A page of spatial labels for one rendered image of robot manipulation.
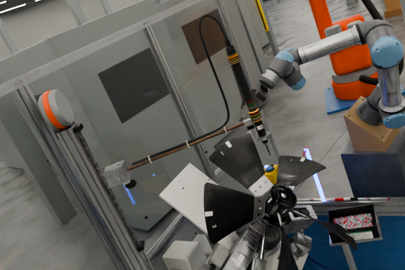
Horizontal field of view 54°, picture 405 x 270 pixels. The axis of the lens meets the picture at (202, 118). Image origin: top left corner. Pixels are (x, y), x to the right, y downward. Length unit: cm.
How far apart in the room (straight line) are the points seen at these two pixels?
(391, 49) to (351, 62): 371
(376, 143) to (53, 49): 280
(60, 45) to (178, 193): 239
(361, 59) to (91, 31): 331
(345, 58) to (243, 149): 380
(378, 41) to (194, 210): 104
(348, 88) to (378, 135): 333
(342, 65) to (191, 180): 387
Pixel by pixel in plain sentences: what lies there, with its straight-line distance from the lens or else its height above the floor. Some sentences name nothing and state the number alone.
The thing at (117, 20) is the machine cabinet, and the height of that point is 211.
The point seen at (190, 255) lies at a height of 96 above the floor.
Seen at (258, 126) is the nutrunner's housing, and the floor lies 151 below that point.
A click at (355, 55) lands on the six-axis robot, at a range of 545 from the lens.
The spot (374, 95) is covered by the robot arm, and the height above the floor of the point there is 128.
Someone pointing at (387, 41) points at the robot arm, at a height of 163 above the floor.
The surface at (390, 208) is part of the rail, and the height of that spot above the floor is 82.
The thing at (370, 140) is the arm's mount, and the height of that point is 107.
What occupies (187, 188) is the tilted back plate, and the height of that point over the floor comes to 130.
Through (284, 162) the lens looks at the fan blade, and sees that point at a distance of 196.
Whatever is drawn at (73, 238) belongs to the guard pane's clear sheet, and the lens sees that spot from 185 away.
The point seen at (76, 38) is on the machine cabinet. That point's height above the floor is 210.
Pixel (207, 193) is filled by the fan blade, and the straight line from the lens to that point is 152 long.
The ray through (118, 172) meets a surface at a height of 156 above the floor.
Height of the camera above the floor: 210
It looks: 17 degrees down
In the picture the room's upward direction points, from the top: 23 degrees counter-clockwise
